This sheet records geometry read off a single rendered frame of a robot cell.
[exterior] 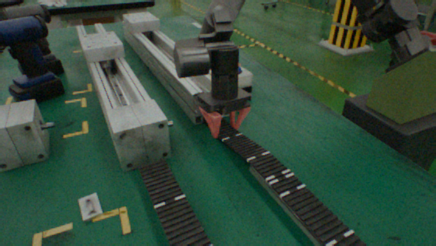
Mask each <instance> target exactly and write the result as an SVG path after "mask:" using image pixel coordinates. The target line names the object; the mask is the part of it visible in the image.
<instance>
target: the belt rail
mask: <svg viewBox="0 0 436 246"><path fill-rule="evenodd" d="M250 171H251V174H252V175H253V176H255V178H256V180H257V181H259V182H260V184H261V185H262V186H263V187H264V188H265V189H266V190H267V192H268V193H269V194H270V195H271V196H272V197H273V198H274V199H275V200H276V201H277V202H278V204H279V205H280V206H282V208H283V210H284V211H286V212H287V214H288V215H289V216H290V218H291V219H292V220H294V222H295V223H296V224H297V225H298V226H299V227H300V228H301V229H302V230H303V231H304V233H305V234H306V235H307V236H308V238H309V239H310V240H311V241H312V242H313V243H314V244H315V246H324V244H322V243H321V242H320V240H319V239H318V238H317V237H316V236H315V235H314V234H313V233H312V232H311V231H310V230H309V229H308V228H307V226H306V225H305V224H304V223H303V222H302V221H301V220H300V219H299V217H298V216H297V215H295V213H294V211H292V210H291V208H290V207H289V206H288V205H287V204H286V203H285V202H284V201H283V199H282V198H280V197H279V195H278V194H277V193H276V192H275V191H274V189H273V188H272V187H271V186H270V185H269V183H268V182H267V181H265V179H264V178H263V176H261V175H260V173H259V172H258V171H256V169H255V168H254V167H253V166H251V167H250Z"/></svg>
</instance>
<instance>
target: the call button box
mask: <svg viewBox="0 0 436 246"><path fill-rule="evenodd" d="M240 67H241V66H240ZM251 85H252V74H251V73H250V72H249V71H248V70H246V69H244V68H242V67H241V71H240V72H239V73H238V87H239V88H242V89H243V90H245V91H246V92H247V93H251Z"/></svg>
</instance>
